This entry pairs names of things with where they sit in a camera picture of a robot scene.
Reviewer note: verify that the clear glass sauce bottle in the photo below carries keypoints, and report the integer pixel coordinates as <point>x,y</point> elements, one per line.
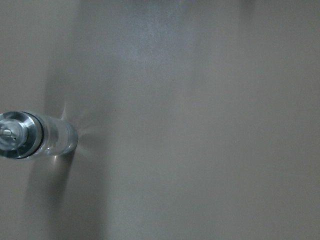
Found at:
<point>27,135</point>

